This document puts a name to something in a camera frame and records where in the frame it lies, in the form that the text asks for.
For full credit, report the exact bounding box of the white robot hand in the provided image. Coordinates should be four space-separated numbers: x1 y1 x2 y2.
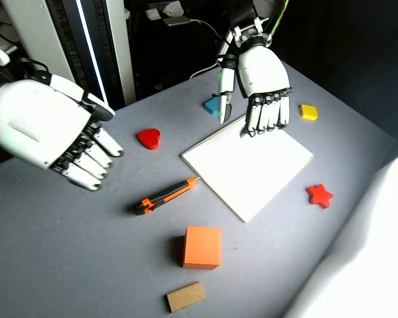
0 73 125 192
213 46 293 138

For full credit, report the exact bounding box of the orange black utility knife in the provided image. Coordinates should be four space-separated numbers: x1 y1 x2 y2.
133 176 202 216

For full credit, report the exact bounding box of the white adapter stick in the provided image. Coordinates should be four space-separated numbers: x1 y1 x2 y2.
217 31 235 58

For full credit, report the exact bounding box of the yellow rounded block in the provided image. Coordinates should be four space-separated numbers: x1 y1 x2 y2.
298 103 319 121

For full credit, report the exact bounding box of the blue rounded block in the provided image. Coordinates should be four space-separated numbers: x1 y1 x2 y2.
204 97 222 117

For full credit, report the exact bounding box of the white column with black strips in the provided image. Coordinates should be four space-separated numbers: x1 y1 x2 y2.
0 0 137 125

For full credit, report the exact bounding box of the silver power bank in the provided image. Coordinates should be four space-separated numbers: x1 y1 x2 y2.
162 15 190 27

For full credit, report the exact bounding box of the white cutting board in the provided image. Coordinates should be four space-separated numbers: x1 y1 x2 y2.
180 114 314 223

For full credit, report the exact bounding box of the white crumpled object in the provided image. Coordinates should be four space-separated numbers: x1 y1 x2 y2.
161 0 185 18

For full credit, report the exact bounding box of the red heart block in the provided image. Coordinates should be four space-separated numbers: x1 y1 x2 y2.
136 128 161 150

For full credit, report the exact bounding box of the grey table cloth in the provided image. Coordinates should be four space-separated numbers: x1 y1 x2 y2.
0 54 397 318

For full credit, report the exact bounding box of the red star block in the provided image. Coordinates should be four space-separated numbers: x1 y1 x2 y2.
306 184 334 209

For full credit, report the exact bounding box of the orange foam block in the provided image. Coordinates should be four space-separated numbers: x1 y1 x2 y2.
182 226 222 270

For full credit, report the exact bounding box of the white blurred panel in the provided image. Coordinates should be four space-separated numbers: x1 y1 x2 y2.
281 152 398 318

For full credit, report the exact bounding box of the tan wooden block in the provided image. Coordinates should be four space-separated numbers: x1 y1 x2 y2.
166 282 206 313

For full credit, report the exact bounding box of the green cable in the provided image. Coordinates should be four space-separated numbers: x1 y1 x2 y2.
268 0 290 37

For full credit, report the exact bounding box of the white adapter cable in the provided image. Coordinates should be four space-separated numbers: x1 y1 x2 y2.
189 62 220 80

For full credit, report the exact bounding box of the thin power bank cable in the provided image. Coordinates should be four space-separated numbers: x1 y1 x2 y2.
188 19 222 39

